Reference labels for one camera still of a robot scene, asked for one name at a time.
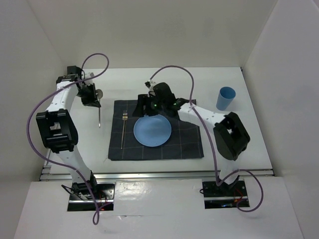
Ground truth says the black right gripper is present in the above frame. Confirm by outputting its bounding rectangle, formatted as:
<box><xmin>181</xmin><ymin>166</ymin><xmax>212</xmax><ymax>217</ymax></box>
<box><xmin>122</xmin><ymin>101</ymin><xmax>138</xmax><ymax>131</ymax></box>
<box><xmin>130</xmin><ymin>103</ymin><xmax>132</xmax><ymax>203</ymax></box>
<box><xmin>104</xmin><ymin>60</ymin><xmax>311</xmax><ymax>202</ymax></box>
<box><xmin>132</xmin><ymin>94</ymin><xmax>166</xmax><ymax>117</ymax></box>

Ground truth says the silver spoon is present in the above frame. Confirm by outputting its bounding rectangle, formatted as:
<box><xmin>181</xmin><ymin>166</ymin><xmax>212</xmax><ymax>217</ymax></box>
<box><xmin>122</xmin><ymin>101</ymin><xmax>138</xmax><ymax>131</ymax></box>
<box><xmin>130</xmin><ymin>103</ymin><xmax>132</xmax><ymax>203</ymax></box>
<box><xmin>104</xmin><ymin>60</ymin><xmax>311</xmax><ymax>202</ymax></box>
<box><xmin>96</xmin><ymin>89</ymin><xmax>103</xmax><ymax>128</ymax></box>

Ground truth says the silver fork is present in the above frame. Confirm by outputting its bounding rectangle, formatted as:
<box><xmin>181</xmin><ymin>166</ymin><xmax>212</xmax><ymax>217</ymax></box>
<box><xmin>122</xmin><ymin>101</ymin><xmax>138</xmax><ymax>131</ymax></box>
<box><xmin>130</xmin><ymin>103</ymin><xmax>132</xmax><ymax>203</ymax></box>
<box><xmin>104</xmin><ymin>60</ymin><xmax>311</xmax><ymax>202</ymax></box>
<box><xmin>121</xmin><ymin>110</ymin><xmax>128</xmax><ymax>149</ymax></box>

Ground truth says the blue plate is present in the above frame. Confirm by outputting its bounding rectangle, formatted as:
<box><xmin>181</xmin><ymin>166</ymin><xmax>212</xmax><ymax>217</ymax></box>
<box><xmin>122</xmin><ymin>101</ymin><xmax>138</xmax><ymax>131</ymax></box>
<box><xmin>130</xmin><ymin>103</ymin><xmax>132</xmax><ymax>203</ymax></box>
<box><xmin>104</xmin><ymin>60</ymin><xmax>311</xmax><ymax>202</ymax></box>
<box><xmin>133</xmin><ymin>115</ymin><xmax>172</xmax><ymax>147</ymax></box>

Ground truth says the blue cup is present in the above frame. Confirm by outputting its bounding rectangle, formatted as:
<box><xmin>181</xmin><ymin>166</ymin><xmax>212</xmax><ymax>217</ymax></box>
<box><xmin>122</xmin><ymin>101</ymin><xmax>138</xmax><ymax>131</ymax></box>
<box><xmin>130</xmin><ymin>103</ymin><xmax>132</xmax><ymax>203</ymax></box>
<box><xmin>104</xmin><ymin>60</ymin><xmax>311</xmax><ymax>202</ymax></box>
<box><xmin>216</xmin><ymin>87</ymin><xmax>236</xmax><ymax>111</ymax></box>

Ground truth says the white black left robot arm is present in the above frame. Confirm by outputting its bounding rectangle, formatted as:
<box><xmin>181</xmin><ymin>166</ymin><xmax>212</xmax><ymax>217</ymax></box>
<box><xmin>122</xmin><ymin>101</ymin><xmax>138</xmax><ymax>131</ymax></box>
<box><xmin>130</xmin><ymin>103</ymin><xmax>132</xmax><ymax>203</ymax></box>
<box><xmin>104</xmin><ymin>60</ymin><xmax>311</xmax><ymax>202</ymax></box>
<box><xmin>36</xmin><ymin>66</ymin><xmax>103</xmax><ymax>200</ymax></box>

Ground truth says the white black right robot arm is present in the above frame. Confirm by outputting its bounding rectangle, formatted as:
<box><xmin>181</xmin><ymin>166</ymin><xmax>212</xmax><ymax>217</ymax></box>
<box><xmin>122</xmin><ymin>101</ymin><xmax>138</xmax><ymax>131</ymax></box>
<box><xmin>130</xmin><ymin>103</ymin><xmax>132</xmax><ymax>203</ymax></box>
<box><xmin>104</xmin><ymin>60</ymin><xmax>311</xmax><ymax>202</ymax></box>
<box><xmin>133</xmin><ymin>80</ymin><xmax>250</xmax><ymax>195</ymax></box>

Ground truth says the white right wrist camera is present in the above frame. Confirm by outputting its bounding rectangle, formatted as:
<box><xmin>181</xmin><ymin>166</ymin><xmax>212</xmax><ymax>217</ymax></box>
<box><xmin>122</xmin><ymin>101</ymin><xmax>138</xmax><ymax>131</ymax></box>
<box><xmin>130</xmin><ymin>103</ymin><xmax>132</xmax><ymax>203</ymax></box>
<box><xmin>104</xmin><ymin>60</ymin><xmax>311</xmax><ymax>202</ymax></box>
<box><xmin>145</xmin><ymin>79</ymin><xmax>157</xmax><ymax>89</ymax></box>

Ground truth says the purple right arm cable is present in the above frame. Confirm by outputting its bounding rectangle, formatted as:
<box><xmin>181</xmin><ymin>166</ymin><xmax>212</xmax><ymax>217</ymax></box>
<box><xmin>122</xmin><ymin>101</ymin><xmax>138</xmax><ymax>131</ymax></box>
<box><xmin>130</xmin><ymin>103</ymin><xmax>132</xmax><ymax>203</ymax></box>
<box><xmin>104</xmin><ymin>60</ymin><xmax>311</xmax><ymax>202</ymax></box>
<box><xmin>149</xmin><ymin>65</ymin><xmax>264</xmax><ymax>212</ymax></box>

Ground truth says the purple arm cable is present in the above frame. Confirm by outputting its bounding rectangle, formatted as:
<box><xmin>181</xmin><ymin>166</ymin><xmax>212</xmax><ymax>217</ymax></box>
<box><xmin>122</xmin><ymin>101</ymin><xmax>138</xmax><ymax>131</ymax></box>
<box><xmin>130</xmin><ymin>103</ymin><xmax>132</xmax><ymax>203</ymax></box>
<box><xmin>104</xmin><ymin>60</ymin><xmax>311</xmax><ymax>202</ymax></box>
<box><xmin>149</xmin><ymin>65</ymin><xmax>264</xmax><ymax>212</ymax></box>
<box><xmin>26</xmin><ymin>53</ymin><xmax>110</xmax><ymax>225</ymax></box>

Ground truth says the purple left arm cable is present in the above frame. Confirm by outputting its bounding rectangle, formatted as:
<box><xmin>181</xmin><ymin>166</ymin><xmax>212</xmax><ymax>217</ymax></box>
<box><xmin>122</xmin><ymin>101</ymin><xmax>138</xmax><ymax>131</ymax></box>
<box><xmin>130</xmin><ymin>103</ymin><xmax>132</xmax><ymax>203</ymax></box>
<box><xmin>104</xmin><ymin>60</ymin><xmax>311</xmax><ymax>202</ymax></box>
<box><xmin>26</xmin><ymin>53</ymin><xmax>110</xmax><ymax>225</ymax></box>

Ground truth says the aluminium table frame rail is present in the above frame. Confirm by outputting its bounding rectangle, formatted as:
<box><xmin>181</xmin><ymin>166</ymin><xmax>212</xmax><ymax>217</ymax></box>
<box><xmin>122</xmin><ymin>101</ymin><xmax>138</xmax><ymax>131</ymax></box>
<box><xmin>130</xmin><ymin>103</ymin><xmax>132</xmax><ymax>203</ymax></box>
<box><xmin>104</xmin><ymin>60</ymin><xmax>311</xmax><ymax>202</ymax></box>
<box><xmin>39</xmin><ymin>164</ymin><xmax>274</xmax><ymax>181</ymax></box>

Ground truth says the black power cable left base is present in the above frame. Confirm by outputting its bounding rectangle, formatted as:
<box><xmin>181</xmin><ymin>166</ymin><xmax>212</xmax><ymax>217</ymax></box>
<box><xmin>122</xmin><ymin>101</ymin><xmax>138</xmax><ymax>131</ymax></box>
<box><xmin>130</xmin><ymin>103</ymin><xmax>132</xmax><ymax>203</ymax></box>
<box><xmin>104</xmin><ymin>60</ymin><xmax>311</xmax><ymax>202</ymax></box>
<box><xmin>61</xmin><ymin>184</ymin><xmax>75</xmax><ymax>200</ymax></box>

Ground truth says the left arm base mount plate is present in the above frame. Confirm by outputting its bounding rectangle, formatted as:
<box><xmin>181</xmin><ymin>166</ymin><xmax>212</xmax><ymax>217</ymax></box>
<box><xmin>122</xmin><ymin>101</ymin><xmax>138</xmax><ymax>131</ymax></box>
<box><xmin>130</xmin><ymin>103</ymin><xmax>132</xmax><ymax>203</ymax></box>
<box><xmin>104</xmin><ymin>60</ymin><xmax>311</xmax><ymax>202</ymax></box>
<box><xmin>67</xmin><ymin>181</ymin><xmax>117</xmax><ymax>212</ymax></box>

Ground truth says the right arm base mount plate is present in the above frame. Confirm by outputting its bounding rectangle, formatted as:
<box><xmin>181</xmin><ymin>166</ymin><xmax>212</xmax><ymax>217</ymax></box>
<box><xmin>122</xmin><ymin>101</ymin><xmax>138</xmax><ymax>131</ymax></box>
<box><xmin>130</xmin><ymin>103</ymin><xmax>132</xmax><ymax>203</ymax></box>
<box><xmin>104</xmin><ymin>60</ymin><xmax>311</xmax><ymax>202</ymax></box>
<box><xmin>199</xmin><ymin>180</ymin><xmax>250</xmax><ymax>209</ymax></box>

